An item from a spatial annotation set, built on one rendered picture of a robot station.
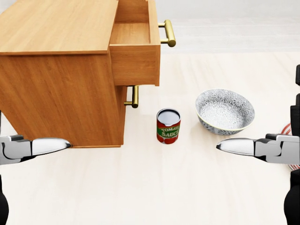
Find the wooden cabinet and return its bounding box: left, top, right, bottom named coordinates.
left=0, top=0, right=128, bottom=149

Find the grey patterned bowl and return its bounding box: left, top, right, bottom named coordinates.
left=195, top=88, right=255, bottom=136

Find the open wooden drawer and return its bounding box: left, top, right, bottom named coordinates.
left=109, top=0, right=161, bottom=87

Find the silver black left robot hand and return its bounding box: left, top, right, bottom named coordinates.
left=0, top=109, right=72, bottom=225

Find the plate with red rings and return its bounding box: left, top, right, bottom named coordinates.
left=279, top=122, right=300, bottom=171

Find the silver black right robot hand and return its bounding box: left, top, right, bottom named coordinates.
left=216, top=64, right=300, bottom=225

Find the closed wooden drawer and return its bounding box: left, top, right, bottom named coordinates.
left=115, top=85, right=128, bottom=147

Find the red tomato sauce tin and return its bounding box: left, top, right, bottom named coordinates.
left=156, top=108, right=181, bottom=145

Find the brass drawer handle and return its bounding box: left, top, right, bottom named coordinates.
left=158, top=19, right=176, bottom=48
left=123, top=85, right=139, bottom=109

